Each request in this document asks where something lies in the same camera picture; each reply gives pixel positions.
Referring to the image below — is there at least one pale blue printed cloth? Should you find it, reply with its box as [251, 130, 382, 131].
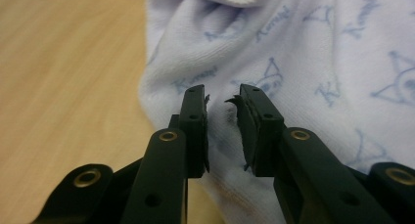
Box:
[138, 0, 415, 224]

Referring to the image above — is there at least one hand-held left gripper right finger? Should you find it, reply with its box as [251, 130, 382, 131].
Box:
[224, 83, 397, 224]

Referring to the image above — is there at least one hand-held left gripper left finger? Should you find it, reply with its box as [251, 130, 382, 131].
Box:
[119, 84, 210, 224]

